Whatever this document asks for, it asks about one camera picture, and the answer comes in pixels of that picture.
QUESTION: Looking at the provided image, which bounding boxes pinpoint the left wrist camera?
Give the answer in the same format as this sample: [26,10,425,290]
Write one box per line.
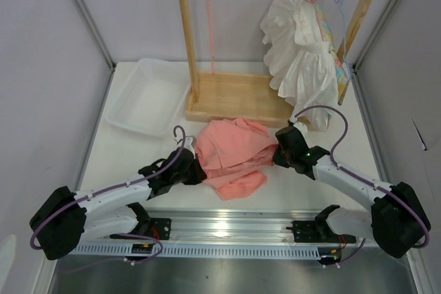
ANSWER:
[174,136,196,154]

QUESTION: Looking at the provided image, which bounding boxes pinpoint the pink wire hanger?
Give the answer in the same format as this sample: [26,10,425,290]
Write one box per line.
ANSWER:
[205,0,216,75]

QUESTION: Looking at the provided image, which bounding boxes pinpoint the pink skirt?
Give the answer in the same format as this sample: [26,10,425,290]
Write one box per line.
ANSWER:
[195,118,278,201]

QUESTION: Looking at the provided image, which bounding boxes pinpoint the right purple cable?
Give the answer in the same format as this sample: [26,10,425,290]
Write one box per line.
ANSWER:
[292,104,432,249]

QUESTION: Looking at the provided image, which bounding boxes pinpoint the wooden clothes rack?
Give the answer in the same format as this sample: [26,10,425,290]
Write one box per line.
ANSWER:
[174,0,387,132]

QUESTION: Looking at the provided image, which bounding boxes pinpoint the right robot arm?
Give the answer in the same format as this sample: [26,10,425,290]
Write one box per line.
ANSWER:
[273,126,431,258]

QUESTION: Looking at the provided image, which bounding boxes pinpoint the white plastic basket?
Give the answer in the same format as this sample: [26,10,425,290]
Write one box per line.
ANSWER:
[106,58,191,137]

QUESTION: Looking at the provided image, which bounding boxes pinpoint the colourful pastel garment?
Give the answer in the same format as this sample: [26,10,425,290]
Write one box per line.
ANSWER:
[316,5,349,105]

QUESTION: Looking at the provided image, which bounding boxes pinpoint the aluminium mounting rail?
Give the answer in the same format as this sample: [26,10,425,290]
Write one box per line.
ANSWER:
[82,207,376,244]

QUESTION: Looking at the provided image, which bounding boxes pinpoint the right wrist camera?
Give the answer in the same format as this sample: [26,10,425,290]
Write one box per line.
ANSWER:
[288,117,309,134]

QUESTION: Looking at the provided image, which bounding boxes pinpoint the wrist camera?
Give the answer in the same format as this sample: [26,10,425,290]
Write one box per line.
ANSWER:
[174,136,196,154]
[288,117,309,134]

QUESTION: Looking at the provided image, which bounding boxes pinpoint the white ruffled dress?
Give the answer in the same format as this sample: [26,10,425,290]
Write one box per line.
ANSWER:
[260,0,338,131]

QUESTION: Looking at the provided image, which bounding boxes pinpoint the white slotted cable duct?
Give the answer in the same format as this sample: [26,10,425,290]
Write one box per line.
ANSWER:
[71,242,321,260]

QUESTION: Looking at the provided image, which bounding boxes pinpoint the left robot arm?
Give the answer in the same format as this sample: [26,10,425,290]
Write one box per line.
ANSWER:
[29,149,207,260]

